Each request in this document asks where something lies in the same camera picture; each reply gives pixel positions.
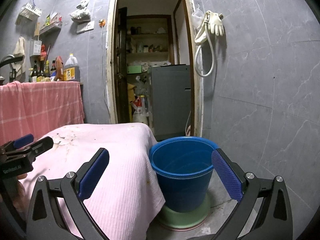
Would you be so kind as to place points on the brown root vegetable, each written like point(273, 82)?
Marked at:
point(46, 79)

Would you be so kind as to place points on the red plastic item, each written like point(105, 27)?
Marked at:
point(43, 51)

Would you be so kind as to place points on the metal faucet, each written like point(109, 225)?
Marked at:
point(7, 55)

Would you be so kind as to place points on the white wall basket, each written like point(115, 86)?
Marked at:
point(28, 11)

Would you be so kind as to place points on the white wall socket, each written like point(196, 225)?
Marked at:
point(86, 27)

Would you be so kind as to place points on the clear plastic wall bag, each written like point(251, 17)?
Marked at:
point(197, 15)

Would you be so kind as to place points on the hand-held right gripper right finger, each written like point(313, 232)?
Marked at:
point(226, 175)

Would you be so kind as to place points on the person's left hand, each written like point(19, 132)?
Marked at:
point(20, 187)

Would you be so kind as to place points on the pile of clear plastic bags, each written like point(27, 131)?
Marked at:
point(143, 86)

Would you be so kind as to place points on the wooden door frame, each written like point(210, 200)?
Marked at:
point(110, 55)

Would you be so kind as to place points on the pink checked cloth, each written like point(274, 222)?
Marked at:
point(50, 105)

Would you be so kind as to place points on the grey wall shelf rack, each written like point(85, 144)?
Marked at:
point(51, 28)

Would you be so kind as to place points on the green box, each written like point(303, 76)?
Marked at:
point(135, 69)

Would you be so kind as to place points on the light pink ribbed cloth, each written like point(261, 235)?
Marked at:
point(120, 167)

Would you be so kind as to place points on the wooden storage shelf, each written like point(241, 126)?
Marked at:
point(150, 33)

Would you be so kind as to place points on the orange wall hook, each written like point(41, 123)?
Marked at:
point(102, 22)

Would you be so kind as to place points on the large cooking oil bottle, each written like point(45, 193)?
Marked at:
point(71, 71)

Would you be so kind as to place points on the red white seasoning packet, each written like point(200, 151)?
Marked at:
point(56, 18)

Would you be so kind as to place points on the grey utensil holder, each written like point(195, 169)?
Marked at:
point(35, 47)

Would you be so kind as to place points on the grey cabinet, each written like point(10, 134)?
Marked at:
point(170, 100)

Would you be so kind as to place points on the green seasoning packet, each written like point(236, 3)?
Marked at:
point(48, 20)

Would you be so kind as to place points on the blue plastic bucket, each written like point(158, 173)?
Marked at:
point(182, 187)

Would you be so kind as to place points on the hanging clear plastic bag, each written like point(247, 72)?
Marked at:
point(80, 13)

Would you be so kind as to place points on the white torn scraps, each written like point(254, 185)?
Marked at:
point(63, 141)

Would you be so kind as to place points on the beige hanging cloth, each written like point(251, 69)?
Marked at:
point(19, 55)

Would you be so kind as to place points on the dark wooden door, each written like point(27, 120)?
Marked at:
point(122, 67)

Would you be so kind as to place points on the red white sack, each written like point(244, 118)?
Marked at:
point(140, 112)

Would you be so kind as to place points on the white rubber gloves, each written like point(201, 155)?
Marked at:
point(216, 23)

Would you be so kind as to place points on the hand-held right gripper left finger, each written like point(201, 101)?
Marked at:
point(93, 175)

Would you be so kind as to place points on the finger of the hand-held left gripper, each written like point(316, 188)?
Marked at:
point(23, 140)
point(41, 147)

